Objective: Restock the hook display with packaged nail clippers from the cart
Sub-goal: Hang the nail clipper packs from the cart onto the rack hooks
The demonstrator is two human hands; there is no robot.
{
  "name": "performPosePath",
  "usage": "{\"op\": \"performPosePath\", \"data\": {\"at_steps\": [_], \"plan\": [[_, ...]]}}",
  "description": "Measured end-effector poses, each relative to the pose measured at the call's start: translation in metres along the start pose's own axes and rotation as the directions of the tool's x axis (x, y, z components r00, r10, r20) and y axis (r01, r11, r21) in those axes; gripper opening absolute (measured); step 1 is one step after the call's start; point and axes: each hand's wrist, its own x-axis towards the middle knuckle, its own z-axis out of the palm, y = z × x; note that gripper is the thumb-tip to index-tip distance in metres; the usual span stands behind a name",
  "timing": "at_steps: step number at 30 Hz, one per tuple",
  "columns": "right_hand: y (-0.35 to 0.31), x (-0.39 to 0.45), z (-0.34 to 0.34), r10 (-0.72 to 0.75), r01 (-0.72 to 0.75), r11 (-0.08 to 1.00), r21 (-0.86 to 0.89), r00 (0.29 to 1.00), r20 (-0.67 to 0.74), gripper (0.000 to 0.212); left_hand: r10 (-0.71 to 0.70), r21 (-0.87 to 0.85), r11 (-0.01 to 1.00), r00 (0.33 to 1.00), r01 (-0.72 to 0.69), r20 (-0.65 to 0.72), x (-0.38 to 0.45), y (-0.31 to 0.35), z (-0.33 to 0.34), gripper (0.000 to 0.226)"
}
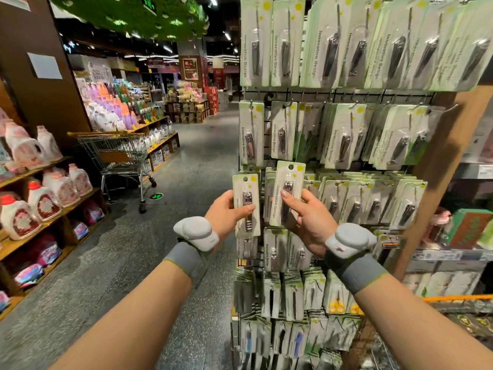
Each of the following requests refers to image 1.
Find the person's left hand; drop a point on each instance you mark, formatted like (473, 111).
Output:
(227, 218)

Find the person's right hand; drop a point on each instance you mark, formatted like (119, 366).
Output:
(312, 223)

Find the person's left forearm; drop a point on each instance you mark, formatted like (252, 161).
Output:
(123, 319)

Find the wooden laundry shelf unit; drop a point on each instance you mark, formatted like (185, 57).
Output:
(158, 142)

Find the empty silver shopping cart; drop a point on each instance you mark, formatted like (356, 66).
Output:
(115, 154)

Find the grey kitchenware shelf unit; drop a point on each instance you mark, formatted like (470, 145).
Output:
(462, 256)

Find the wooden detergent shelf unit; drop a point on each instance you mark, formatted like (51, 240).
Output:
(54, 231)

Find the grey wrist tracker band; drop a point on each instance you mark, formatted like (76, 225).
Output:
(350, 242)
(196, 231)

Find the green floor sticker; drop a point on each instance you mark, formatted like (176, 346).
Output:
(156, 195)

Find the distant goods display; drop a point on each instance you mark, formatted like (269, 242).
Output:
(189, 96)

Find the row of pastel laundry bottles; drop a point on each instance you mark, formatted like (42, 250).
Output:
(115, 108)

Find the teal orange box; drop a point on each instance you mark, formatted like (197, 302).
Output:
(470, 227)

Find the green hanging ceiling decor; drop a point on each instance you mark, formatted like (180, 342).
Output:
(139, 15)

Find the wooden pillar panel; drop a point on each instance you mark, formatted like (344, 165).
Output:
(38, 96)

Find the wooden post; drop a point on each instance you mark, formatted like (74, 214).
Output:
(447, 142)

